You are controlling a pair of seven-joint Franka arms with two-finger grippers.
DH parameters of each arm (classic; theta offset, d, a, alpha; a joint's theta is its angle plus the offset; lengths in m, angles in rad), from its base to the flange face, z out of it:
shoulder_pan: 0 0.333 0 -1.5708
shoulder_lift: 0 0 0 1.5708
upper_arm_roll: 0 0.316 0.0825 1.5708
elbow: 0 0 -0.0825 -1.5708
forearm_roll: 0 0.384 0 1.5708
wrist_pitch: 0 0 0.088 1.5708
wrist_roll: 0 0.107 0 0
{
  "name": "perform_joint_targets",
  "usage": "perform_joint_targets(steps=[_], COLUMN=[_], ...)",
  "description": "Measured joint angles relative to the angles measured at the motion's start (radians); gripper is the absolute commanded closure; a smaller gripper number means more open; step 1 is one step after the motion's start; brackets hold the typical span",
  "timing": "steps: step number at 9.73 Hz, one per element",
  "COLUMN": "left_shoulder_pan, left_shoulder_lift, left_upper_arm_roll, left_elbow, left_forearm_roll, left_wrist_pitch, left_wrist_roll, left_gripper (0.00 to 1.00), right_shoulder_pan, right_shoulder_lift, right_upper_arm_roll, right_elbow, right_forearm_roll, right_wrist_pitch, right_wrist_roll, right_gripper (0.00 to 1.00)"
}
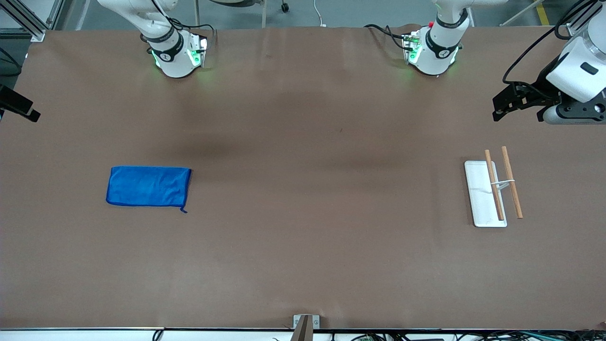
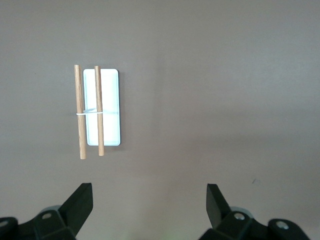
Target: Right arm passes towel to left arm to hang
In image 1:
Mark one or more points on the metal bracket with brown post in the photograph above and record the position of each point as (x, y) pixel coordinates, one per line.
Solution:
(303, 329)

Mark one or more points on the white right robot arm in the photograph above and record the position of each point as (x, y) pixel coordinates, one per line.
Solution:
(175, 61)

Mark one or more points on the aluminium frame profile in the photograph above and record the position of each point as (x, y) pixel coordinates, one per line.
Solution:
(574, 28)
(23, 21)

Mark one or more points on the brown table cover mat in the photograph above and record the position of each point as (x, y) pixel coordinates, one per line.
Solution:
(303, 237)

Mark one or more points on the white rack with wooden rods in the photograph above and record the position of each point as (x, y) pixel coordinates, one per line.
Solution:
(480, 199)

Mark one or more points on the black chair caster wheel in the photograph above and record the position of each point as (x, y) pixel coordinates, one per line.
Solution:
(284, 7)

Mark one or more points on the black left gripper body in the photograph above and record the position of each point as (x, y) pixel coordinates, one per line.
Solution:
(538, 89)

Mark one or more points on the blue microfibre towel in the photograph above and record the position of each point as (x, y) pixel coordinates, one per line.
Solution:
(147, 187)

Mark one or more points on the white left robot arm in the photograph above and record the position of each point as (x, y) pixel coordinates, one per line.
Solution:
(438, 52)

